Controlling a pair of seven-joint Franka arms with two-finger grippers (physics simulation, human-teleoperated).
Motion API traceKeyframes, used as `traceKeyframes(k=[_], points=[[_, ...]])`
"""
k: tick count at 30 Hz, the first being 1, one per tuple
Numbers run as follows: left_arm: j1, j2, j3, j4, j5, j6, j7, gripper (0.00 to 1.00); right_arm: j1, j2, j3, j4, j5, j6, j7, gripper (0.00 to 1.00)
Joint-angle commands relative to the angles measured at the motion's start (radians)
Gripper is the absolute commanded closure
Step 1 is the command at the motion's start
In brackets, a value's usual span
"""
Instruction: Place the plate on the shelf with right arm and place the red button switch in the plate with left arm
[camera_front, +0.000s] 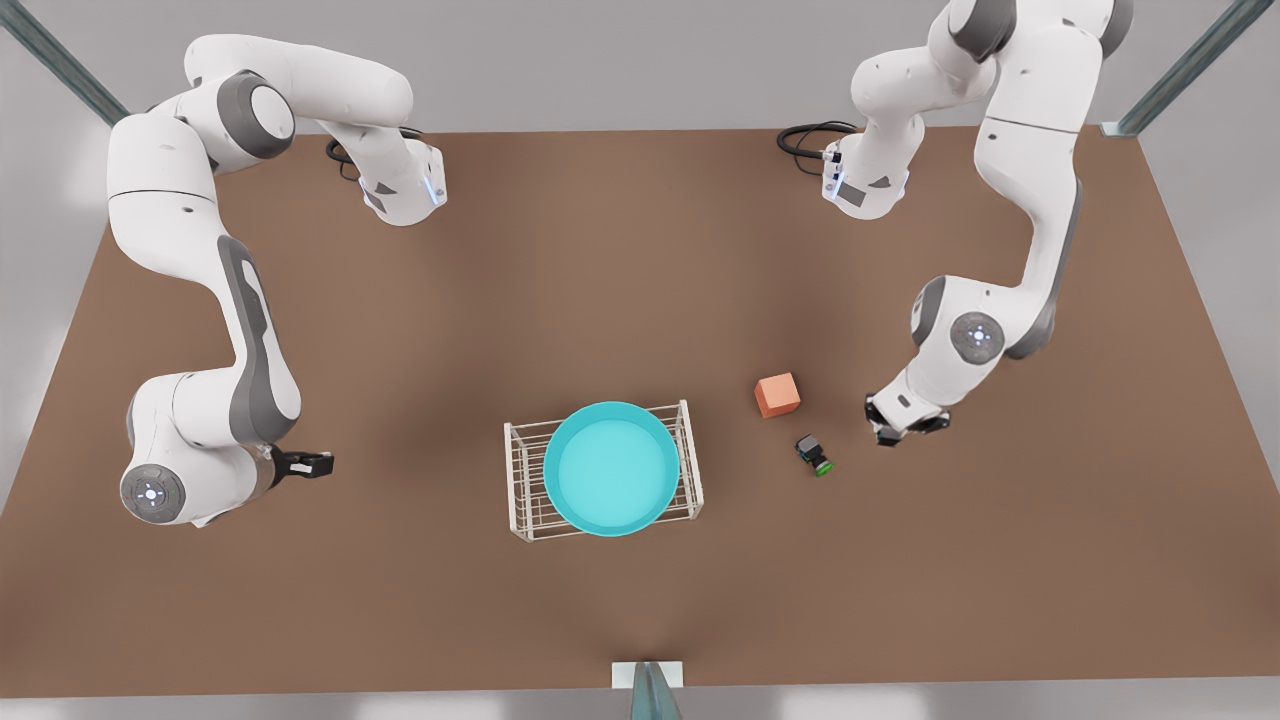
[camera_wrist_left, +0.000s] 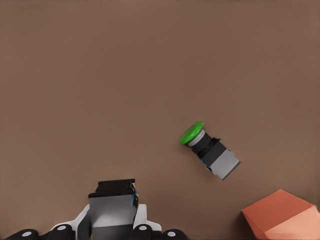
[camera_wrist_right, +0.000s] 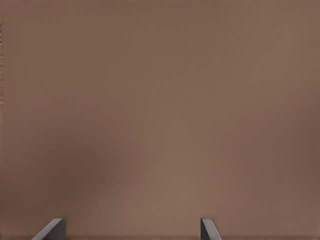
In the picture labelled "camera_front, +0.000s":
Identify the teal round plate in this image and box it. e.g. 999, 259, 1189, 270
543, 402, 682, 538

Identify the orange cube block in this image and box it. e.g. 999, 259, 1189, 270
754, 373, 802, 420

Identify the white wire shelf rack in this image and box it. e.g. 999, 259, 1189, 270
503, 399, 705, 543

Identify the black cable loop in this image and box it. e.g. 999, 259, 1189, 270
777, 121, 861, 179
326, 126, 425, 183

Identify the silver frame post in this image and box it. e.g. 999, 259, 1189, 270
0, 0, 131, 128
1101, 0, 1280, 139
612, 660, 685, 720

